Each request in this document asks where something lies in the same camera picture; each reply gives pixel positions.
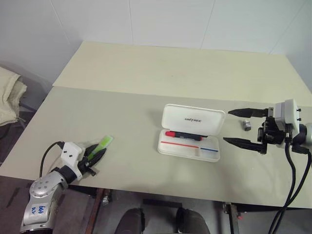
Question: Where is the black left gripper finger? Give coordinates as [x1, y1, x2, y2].
[88, 147, 108, 170]
[84, 144, 101, 159]

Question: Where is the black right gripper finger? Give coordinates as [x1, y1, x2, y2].
[222, 136, 267, 155]
[227, 107, 268, 119]

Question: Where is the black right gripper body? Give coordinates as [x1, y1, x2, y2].
[256, 106, 293, 156]

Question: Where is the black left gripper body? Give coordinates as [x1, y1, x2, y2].
[78, 155, 99, 176]

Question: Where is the green highlighter marker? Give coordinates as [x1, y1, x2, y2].
[87, 135, 115, 160]

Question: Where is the white open pencil case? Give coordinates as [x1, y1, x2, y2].
[157, 103, 226, 163]

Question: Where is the red and black marker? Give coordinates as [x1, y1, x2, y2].
[165, 131, 203, 141]

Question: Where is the rusty metal table leg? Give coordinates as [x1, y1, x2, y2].
[90, 188, 106, 234]

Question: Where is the dark rounded shape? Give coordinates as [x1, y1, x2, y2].
[117, 207, 147, 234]
[175, 207, 210, 234]

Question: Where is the black table crossbar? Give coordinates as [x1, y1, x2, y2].
[142, 198, 184, 208]

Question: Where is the beige folded cloth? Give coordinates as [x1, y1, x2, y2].
[0, 66, 28, 127]

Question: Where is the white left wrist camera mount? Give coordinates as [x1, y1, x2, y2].
[59, 142, 86, 181]

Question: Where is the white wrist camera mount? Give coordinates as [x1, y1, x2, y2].
[59, 142, 86, 181]
[274, 98, 303, 134]

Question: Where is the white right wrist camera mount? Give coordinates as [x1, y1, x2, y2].
[274, 98, 303, 134]

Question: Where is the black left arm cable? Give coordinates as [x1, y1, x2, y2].
[39, 141, 64, 176]

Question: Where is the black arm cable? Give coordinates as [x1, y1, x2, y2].
[273, 145, 312, 234]
[39, 141, 64, 176]
[269, 139, 297, 234]

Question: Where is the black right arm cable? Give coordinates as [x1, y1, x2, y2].
[273, 145, 312, 234]
[269, 139, 297, 234]

